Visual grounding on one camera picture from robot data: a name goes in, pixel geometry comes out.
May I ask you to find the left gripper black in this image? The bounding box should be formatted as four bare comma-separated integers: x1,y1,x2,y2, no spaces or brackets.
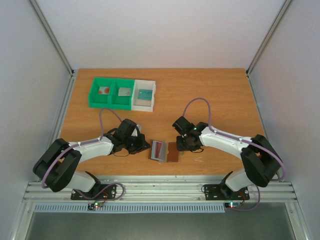
124,133,151,155

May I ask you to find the brown leather card holder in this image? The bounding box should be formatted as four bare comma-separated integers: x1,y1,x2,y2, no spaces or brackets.
148,140,183,163

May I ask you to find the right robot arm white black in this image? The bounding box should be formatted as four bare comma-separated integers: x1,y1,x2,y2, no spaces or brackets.
172,116,284,200

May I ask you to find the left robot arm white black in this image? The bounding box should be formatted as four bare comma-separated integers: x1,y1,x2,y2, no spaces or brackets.
32,118,151,199

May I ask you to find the teal card in bin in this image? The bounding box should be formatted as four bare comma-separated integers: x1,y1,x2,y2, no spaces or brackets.
137,89,153,101

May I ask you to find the grey card in bin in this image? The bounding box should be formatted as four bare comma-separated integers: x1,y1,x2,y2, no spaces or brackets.
118,87,132,97

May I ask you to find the white card with red dots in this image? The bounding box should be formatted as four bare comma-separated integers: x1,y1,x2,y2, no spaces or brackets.
98,86,110,95

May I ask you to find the white plastic bin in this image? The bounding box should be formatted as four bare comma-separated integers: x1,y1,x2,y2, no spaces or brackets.
131,79,156,112

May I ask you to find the green two-compartment bin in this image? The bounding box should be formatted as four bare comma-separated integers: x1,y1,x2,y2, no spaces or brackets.
88,77,135,111

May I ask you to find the right controller board with LEDs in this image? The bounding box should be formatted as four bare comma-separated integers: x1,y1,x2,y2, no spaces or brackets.
224,201,245,209

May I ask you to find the controller board with leds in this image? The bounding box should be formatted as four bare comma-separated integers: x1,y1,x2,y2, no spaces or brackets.
87,202,104,211
224,201,245,209

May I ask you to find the left controller board with LEDs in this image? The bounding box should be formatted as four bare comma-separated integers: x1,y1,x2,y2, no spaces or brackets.
87,202,104,211

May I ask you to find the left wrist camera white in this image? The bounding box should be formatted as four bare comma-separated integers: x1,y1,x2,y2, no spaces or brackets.
131,124,142,137

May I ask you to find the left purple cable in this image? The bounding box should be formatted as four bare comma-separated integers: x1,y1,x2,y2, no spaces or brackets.
41,107,126,201

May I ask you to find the purple cable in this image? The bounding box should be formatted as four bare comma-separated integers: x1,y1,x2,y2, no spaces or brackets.
183,97,287,211
41,107,126,201

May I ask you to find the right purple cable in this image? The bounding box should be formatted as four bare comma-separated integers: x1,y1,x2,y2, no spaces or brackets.
183,97,287,211

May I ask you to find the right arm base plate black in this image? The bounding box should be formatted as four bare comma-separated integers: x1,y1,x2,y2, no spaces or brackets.
201,184,250,201

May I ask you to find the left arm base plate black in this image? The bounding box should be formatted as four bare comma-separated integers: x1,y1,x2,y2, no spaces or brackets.
70,184,117,201

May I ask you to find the grey slotted cable duct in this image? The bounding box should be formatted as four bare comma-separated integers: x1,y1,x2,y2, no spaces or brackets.
33,203,225,214

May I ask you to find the aluminium rail frame front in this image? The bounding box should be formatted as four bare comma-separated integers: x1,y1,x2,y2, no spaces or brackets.
22,175,298,203

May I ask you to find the left aluminium corner post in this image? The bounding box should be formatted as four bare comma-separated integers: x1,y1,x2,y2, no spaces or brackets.
27,0,74,77

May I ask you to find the aluminium corner post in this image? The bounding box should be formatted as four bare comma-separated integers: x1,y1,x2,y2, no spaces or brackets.
27,0,74,77
246,0,294,78

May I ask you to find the right aluminium corner post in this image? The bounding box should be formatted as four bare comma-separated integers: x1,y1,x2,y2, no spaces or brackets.
246,0,294,78

